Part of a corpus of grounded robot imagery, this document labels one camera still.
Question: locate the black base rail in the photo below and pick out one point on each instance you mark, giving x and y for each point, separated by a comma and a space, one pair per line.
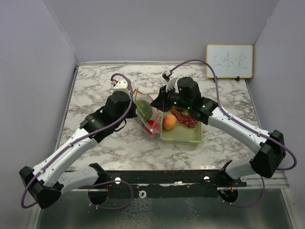
162, 183

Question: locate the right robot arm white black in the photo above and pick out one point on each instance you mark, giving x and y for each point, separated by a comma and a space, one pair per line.
267, 147

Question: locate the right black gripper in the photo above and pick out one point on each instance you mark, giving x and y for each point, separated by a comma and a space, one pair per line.
161, 102

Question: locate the green plastic basket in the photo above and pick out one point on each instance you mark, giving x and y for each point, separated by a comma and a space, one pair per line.
181, 134

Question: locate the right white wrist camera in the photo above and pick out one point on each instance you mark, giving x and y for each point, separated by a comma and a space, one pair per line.
171, 80

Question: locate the green melon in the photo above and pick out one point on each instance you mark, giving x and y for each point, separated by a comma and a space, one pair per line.
143, 107

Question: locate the peach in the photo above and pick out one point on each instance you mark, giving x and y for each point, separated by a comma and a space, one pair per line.
169, 122

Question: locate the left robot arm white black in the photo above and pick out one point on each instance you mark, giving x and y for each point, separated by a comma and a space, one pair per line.
48, 180

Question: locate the clear zip bag orange zipper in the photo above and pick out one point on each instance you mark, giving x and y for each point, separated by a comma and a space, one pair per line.
156, 113

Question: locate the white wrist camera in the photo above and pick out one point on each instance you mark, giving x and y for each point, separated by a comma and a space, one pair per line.
171, 80
120, 85

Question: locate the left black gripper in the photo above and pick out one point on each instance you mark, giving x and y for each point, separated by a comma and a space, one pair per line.
132, 112

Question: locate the red grapes bunch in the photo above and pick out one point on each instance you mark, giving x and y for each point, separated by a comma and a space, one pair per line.
184, 119

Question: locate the red apple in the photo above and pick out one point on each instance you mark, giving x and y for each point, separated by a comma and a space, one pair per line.
153, 127

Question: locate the small whiteboard wooden frame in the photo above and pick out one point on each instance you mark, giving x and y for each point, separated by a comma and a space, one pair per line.
230, 61

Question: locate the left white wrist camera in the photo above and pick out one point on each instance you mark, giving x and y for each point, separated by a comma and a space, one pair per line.
120, 85

